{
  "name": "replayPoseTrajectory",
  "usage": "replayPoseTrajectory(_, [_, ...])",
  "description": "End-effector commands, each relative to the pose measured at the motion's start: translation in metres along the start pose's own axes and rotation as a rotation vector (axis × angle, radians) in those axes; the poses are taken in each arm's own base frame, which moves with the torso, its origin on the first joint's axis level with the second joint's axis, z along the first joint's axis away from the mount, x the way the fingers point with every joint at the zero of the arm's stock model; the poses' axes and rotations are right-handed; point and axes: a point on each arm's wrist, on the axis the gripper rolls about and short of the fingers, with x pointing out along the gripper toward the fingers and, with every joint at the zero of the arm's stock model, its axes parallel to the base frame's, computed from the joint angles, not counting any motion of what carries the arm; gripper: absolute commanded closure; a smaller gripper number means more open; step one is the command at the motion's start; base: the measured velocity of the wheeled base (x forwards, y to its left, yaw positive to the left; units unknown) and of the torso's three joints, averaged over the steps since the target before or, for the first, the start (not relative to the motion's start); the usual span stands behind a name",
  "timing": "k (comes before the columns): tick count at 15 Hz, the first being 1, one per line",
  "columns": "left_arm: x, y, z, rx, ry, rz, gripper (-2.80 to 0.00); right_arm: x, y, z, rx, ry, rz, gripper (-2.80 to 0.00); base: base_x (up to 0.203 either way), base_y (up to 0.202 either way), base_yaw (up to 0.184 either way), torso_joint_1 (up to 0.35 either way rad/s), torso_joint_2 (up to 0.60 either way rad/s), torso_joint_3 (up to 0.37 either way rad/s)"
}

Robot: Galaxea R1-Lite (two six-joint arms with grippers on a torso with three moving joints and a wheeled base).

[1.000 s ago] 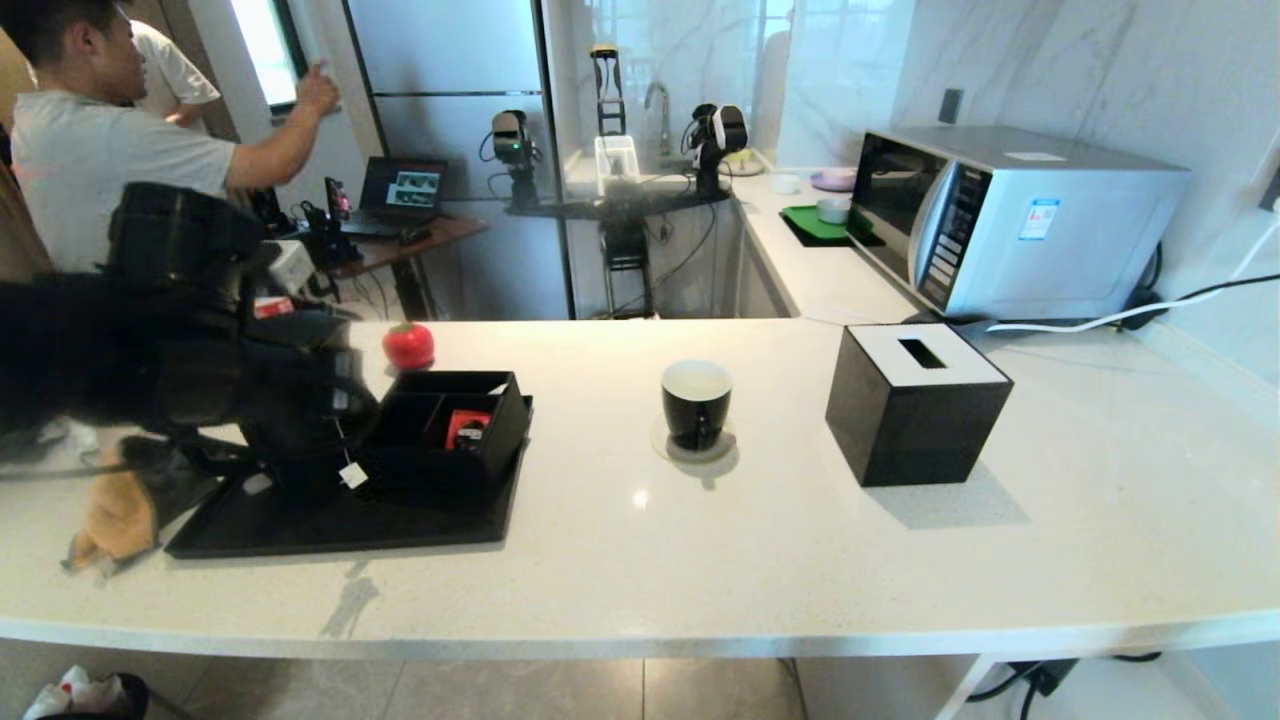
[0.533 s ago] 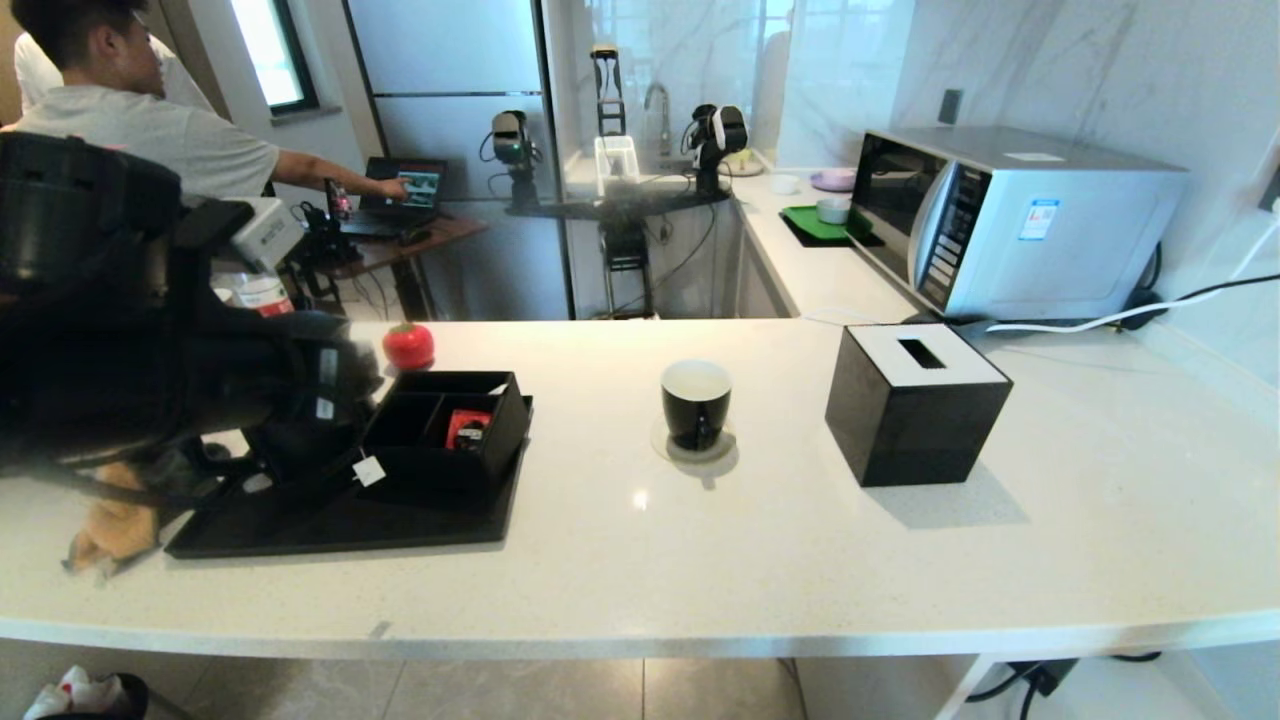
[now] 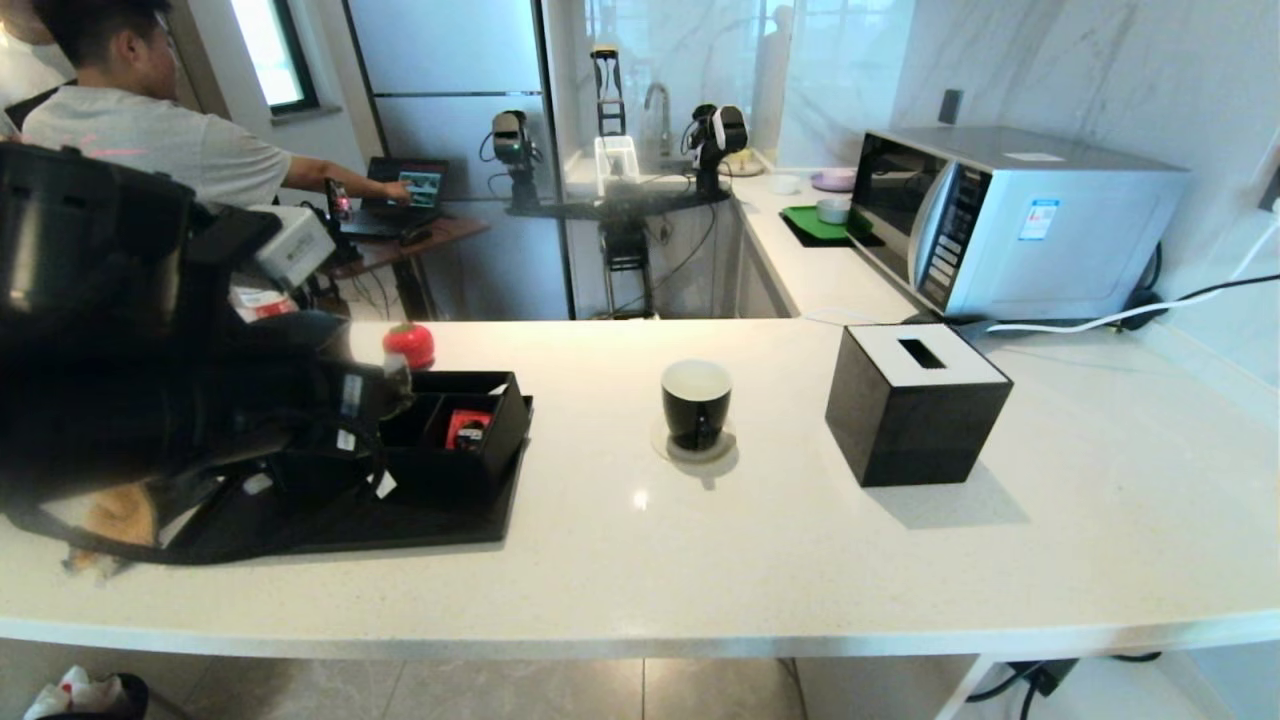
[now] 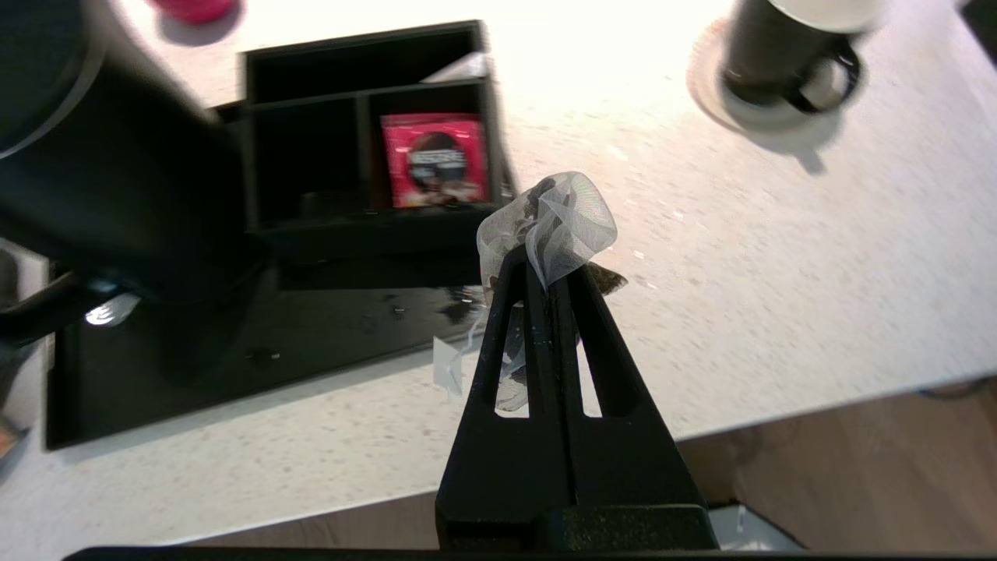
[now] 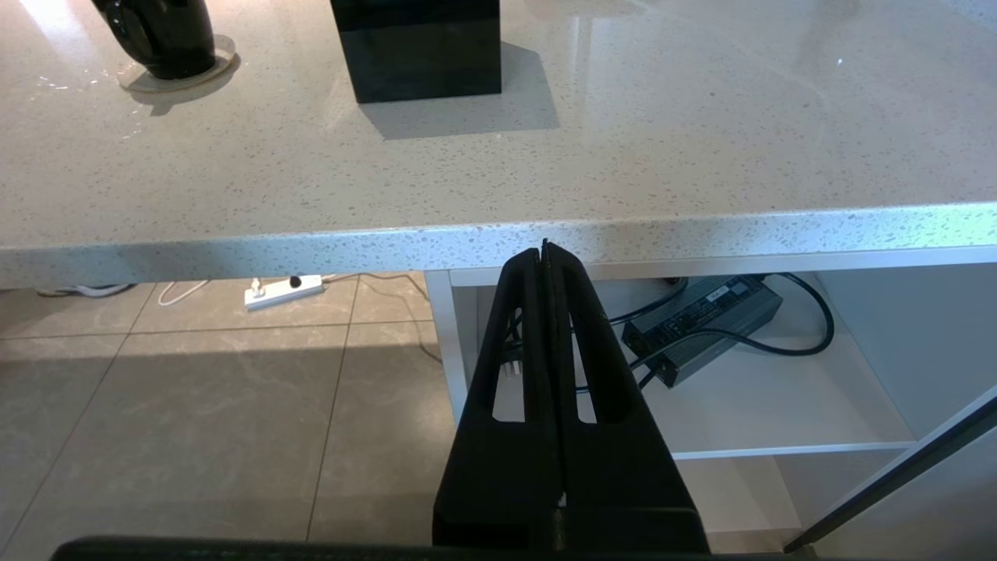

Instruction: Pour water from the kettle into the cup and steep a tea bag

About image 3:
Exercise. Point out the round wooden board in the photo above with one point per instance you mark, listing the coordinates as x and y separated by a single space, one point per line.
752 170

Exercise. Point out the black serving tray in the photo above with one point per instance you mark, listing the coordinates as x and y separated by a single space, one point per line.
440 525

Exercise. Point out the silver microwave oven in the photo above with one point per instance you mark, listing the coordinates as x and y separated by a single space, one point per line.
1050 250

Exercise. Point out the black cup white inside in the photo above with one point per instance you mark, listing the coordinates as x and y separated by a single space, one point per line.
697 415

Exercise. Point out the small white bowl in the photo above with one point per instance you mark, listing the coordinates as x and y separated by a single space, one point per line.
785 184

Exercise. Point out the small grey bowl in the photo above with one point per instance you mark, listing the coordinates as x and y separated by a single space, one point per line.
832 211

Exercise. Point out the plastic water bottle red cap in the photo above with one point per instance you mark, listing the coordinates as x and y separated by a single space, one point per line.
262 303

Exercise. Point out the steel refrigerator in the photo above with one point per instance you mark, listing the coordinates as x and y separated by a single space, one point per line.
450 60

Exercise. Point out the black trash bin with paper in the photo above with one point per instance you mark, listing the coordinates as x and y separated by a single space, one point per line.
125 695

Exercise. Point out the chrome faucet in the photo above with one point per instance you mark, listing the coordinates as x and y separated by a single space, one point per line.
664 100

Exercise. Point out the black tissue box white lid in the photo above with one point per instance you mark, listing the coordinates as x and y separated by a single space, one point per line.
910 430

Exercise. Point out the window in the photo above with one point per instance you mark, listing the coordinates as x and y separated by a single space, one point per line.
265 50

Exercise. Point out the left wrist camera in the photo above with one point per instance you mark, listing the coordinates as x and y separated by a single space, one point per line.
295 250

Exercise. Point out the black wall socket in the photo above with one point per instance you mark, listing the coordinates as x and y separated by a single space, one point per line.
950 107

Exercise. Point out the purple plate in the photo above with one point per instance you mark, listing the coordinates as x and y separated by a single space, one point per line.
833 181

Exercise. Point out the black compartment organizer box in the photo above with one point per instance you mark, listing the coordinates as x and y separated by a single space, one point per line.
495 455

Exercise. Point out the black laptop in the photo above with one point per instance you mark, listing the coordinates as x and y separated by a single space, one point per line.
410 190

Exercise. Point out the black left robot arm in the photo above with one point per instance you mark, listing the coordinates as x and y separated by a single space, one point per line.
100 350

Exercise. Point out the person in grey t-shirt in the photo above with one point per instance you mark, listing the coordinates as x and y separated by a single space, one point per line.
170 140

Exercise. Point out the round clear coaster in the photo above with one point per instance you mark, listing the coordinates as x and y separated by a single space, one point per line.
663 450

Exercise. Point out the person in white shirt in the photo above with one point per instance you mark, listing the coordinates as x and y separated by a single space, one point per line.
25 70

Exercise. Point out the green tray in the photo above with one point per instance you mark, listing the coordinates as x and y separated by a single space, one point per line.
810 225

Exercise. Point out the red tomato shaped timer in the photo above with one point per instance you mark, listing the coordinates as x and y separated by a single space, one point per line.
410 345

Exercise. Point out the black camera with green light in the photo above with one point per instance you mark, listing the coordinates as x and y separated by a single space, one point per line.
508 135

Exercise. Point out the brown black oven mitt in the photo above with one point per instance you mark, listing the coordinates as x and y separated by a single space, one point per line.
120 520

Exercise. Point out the black computer mouse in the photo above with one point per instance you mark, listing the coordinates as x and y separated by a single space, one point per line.
417 237

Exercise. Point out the red packet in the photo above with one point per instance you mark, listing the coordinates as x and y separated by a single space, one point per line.
468 425

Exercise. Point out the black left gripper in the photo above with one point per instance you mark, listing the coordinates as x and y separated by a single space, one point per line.
355 415

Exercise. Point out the brown wooden desk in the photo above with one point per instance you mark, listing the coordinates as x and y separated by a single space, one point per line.
440 235

